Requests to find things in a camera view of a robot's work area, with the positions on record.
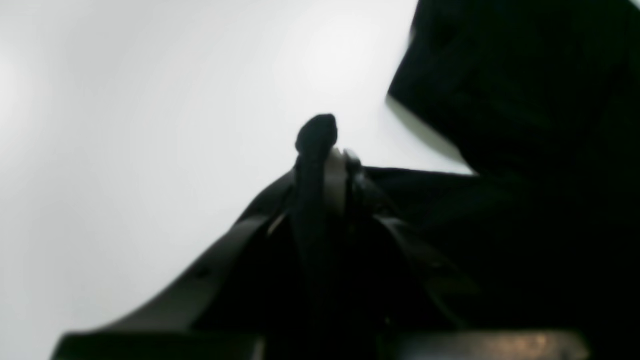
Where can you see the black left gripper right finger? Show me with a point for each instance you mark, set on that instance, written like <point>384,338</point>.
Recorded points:
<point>408,296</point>

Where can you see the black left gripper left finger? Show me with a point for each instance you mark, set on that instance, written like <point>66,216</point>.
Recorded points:
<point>177,307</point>

